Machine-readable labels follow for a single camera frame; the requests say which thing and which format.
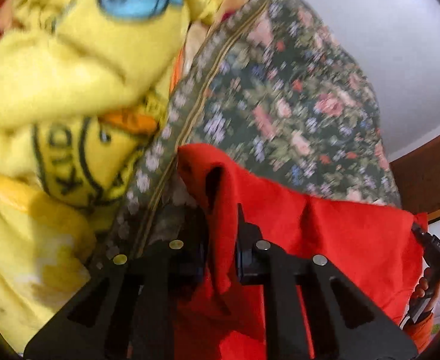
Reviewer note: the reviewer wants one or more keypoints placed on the yellow cartoon print garment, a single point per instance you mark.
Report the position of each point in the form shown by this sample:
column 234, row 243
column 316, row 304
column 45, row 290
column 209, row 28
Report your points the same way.
column 84, row 88

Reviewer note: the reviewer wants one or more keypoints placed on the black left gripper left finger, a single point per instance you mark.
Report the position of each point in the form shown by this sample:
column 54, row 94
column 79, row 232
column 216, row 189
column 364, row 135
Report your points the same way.
column 126, row 310

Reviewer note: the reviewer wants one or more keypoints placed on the orange right sleeve forearm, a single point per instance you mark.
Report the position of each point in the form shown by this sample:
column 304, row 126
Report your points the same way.
column 420, row 332

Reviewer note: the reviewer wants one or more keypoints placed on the red hooded sweatshirt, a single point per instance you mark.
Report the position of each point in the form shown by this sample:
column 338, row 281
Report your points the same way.
column 373, row 245

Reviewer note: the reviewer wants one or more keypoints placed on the brown wooden door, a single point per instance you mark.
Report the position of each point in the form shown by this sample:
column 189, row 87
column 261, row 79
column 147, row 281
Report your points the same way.
column 417, row 176

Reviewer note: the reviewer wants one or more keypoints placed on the floral bedspread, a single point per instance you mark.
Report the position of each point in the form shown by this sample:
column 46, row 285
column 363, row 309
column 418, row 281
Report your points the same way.
column 273, row 89

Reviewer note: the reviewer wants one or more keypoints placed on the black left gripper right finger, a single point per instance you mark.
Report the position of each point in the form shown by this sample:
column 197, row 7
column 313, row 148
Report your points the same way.
column 312, row 309

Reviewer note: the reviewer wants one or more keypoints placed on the right hand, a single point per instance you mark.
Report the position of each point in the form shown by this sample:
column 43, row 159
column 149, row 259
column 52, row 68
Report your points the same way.
column 420, row 292

